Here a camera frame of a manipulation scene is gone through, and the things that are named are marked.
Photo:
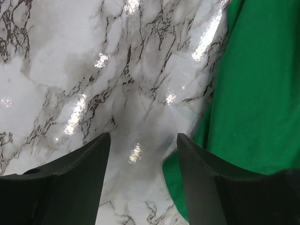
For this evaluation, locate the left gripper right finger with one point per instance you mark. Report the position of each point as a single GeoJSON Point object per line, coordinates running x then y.
{"type": "Point", "coordinates": [220, 193]}

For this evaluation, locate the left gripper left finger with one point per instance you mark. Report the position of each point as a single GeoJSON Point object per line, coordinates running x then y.
{"type": "Point", "coordinates": [65, 191]}

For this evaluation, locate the green t shirt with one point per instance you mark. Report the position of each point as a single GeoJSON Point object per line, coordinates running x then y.
{"type": "Point", "coordinates": [253, 121]}

